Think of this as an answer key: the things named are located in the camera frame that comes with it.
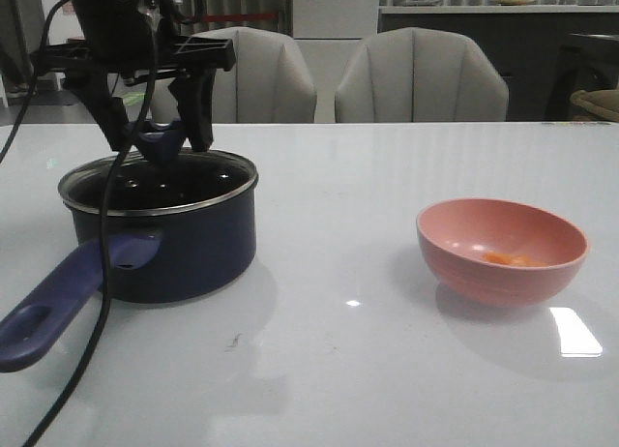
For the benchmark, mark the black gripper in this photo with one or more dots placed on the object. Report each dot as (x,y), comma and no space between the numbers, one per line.
(130,38)

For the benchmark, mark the glass lid blue knob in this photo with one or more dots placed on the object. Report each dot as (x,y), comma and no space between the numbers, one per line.
(164,177)

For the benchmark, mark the pink bowl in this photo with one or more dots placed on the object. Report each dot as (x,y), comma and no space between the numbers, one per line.
(454,234)

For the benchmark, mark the orange ham pieces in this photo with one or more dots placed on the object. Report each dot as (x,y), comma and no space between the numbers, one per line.
(506,259)

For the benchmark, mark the red barrier belt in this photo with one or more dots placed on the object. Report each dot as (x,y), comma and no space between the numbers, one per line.
(241,17)

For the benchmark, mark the left grey upholstered chair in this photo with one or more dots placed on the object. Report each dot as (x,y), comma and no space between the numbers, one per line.
(270,82)

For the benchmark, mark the grey upholstered chair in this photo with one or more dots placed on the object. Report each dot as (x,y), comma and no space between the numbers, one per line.
(270,82)
(420,75)

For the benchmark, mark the dark blue saucepan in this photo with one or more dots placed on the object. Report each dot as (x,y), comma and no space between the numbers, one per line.
(154,260)

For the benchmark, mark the white drawer cabinet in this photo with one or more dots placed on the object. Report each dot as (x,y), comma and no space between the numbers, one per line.
(327,32)

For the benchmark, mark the right grey upholstered chair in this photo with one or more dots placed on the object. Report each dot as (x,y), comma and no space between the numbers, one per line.
(420,75)

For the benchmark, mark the dark grey counter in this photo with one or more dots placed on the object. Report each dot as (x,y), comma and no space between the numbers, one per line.
(544,52)

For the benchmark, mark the beige cushion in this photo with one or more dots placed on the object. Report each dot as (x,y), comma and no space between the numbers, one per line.
(600,105)

